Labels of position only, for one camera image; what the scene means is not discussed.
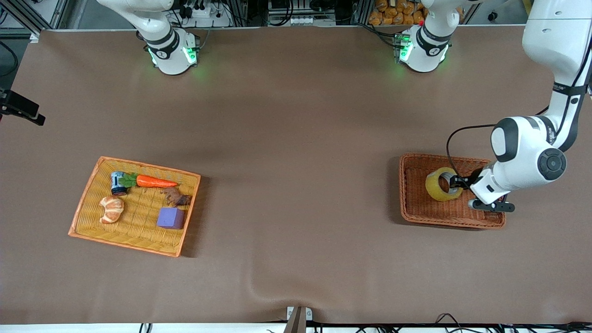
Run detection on orange snack bags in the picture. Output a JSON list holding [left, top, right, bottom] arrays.
[[368, 0, 427, 26]]

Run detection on yellow tape roll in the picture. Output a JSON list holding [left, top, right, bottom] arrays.
[[425, 167, 464, 202]]

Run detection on black floor cable bundle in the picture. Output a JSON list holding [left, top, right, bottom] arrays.
[[266, 314, 592, 333]]

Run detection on white power strip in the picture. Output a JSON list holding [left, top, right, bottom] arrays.
[[184, 4, 232, 27]]

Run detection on orange toy carrot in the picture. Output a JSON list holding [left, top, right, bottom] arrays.
[[121, 173, 179, 189]]

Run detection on brown wicker basket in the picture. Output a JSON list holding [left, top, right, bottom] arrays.
[[399, 153, 506, 229]]

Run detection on orange wicker tray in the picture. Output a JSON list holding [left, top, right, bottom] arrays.
[[68, 156, 201, 258]]

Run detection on purple cube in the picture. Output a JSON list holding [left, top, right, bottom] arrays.
[[156, 207, 185, 230]]

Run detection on long white socket strip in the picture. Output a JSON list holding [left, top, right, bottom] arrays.
[[267, 15, 337, 27]]

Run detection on toy croissant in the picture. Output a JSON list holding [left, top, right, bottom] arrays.
[[99, 196, 124, 225]]

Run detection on small blue white can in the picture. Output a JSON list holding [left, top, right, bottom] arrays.
[[110, 171, 128, 197]]

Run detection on small brown toy piece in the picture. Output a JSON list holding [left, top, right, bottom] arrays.
[[163, 187, 192, 207]]

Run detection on metal table edge bracket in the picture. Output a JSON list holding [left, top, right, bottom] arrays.
[[284, 306, 313, 333]]

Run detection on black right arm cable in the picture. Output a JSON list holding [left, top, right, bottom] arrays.
[[0, 41, 19, 78]]

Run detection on aluminium frame profile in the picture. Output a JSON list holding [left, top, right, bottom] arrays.
[[0, 0, 71, 43]]

